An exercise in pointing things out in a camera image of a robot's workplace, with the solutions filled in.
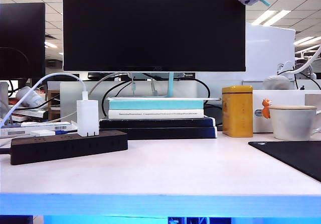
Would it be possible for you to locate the long white barcode box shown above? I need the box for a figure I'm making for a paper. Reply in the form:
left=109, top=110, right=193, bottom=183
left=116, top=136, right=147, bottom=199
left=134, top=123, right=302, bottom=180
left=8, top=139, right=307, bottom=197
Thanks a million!
left=0, top=121, right=78, bottom=138

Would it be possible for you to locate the teal monitor stand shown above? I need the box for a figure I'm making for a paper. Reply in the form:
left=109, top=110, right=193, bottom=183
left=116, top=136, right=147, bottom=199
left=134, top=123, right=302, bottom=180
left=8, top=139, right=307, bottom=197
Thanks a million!
left=106, top=71, right=222, bottom=101

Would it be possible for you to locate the dark blue book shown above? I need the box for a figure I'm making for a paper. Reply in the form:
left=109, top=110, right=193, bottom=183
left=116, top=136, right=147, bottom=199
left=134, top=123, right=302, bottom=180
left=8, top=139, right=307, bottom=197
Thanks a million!
left=99, top=126, right=217, bottom=140
left=99, top=116, right=216, bottom=128

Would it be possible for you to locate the large black computer monitor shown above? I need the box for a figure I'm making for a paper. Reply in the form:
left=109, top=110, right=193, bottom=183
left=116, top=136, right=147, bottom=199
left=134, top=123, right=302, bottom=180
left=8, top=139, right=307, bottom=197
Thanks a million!
left=62, top=0, right=246, bottom=72

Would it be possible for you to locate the black mouse mat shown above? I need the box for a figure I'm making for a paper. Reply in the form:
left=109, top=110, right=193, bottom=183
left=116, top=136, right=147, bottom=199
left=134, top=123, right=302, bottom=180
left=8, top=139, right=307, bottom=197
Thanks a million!
left=248, top=140, right=321, bottom=183

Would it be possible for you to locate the white ceiling light panel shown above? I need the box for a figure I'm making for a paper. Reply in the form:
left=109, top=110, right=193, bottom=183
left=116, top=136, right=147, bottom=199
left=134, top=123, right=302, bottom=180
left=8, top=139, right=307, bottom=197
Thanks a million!
left=293, top=36, right=321, bottom=46
left=252, top=9, right=291, bottom=26

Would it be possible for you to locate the white charger cable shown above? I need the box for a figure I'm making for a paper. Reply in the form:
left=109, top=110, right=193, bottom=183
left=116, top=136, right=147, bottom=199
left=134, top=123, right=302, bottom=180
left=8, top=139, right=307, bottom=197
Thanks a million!
left=0, top=72, right=89, bottom=130

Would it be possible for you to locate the thick white tube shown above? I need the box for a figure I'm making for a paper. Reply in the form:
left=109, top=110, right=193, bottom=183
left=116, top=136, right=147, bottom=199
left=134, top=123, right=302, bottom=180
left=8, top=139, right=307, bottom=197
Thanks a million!
left=277, top=44, right=321, bottom=75

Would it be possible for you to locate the brown wooden box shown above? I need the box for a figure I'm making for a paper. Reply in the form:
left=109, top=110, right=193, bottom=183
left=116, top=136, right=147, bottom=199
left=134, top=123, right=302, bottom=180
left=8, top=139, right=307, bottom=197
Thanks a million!
left=47, top=89, right=61, bottom=121

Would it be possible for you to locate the white ceramic mug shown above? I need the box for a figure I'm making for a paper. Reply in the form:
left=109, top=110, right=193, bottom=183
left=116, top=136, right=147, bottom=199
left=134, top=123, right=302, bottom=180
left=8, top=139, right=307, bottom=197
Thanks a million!
left=268, top=107, right=321, bottom=142

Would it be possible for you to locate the white usb wall charger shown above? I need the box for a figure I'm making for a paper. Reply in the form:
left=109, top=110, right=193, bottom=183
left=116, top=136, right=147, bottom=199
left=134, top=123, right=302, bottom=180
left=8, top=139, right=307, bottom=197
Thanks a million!
left=76, top=99, right=100, bottom=138

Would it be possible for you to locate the small black computer monitor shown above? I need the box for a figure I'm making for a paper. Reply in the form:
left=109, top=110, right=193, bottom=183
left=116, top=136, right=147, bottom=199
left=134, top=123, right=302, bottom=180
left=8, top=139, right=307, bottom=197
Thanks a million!
left=0, top=2, right=46, bottom=79

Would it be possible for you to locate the grey translucent container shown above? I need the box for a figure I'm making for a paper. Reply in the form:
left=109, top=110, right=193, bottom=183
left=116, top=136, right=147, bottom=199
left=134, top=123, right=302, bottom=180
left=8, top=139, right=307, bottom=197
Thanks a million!
left=0, top=81, right=12, bottom=127

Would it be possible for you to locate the white whiteboard panel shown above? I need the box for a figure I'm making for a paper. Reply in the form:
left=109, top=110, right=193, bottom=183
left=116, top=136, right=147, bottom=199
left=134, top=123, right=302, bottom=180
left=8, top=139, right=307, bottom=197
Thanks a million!
left=195, top=22, right=296, bottom=94

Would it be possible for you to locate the yellow tin box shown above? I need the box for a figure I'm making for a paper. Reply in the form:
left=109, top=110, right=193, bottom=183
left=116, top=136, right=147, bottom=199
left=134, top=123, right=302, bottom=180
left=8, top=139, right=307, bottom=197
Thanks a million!
left=222, top=85, right=254, bottom=138

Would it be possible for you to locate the grey white cable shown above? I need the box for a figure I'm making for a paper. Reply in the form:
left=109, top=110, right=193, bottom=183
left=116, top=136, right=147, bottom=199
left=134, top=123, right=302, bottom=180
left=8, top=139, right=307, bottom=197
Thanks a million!
left=42, top=72, right=131, bottom=124

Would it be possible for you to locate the black monitor cable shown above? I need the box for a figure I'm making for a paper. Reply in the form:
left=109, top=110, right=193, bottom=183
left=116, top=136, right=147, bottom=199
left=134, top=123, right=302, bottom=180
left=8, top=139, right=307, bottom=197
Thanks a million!
left=141, top=72, right=211, bottom=106
left=101, top=79, right=133, bottom=118

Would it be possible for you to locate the wooden mug lid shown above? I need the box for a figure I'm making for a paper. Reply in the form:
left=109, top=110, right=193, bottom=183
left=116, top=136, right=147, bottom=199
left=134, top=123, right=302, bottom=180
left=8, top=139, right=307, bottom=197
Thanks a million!
left=268, top=104, right=317, bottom=110

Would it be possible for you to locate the teal book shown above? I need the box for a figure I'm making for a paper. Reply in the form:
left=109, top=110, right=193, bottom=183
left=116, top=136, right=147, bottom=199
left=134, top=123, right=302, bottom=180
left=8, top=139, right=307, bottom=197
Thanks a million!
left=108, top=99, right=205, bottom=110

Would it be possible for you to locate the white blue-edged book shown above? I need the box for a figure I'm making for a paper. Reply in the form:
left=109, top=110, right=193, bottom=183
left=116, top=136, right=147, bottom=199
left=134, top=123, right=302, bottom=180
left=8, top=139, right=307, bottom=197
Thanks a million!
left=10, top=108, right=48, bottom=119

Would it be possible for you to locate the black power strip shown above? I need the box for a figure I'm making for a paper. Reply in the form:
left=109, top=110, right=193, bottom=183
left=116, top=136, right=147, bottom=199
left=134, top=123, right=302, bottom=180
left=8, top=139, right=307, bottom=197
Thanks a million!
left=10, top=130, right=129, bottom=166

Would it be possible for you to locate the white plastic bottle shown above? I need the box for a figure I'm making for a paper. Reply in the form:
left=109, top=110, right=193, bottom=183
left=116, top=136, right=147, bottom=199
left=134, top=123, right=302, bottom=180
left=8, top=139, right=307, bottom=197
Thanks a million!
left=16, top=86, right=45, bottom=108

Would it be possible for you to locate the orange fox figurine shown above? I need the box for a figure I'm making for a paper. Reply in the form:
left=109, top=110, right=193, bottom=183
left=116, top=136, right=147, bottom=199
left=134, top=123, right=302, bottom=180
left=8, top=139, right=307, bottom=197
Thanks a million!
left=260, top=98, right=273, bottom=120

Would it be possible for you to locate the small white flat box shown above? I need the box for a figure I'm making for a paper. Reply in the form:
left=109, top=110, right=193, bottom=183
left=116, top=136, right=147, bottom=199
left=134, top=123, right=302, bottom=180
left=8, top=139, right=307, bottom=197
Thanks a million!
left=30, top=130, right=56, bottom=137

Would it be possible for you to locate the white rounded object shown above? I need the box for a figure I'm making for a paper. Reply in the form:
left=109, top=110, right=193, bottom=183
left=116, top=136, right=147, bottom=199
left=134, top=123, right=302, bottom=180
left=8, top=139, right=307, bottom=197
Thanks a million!
left=262, top=75, right=291, bottom=90

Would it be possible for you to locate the small white desk fan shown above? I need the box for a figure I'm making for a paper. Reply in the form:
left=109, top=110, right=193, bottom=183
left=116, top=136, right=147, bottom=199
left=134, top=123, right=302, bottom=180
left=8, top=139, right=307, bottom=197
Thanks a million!
left=294, top=59, right=317, bottom=80

